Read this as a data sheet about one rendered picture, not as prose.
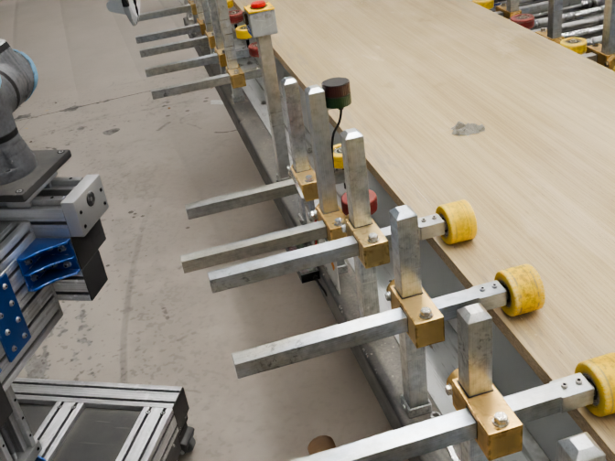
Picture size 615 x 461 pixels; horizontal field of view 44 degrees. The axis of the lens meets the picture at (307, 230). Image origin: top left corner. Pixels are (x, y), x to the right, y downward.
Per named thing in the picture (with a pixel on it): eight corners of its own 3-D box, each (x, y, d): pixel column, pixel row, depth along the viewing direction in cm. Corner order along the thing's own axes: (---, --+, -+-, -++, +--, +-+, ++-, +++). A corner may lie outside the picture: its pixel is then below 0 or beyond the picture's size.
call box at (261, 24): (253, 41, 201) (248, 12, 197) (247, 34, 207) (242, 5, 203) (278, 36, 202) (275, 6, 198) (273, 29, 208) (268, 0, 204)
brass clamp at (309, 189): (301, 203, 192) (298, 186, 189) (288, 180, 203) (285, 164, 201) (325, 198, 193) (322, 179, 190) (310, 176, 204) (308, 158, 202)
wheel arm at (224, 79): (154, 101, 276) (151, 91, 273) (153, 99, 279) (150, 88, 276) (270, 77, 283) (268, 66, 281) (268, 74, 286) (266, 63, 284)
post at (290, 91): (307, 249, 208) (283, 81, 183) (304, 243, 211) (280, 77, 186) (320, 246, 208) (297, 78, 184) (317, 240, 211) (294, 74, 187)
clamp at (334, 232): (332, 249, 170) (329, 230, 168) (316, 220, 182) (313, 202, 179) (356, 242, 171) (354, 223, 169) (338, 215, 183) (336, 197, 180)
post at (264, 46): (280, 186, 225) (256, 37, 202) (276, 179, 229) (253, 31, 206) (295, 183, 226) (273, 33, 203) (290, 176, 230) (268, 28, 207)
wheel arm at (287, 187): (188, 223, 190) (186, 208, 188) (187, 217, 193) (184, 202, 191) (355, 183, 197) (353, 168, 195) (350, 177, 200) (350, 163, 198)
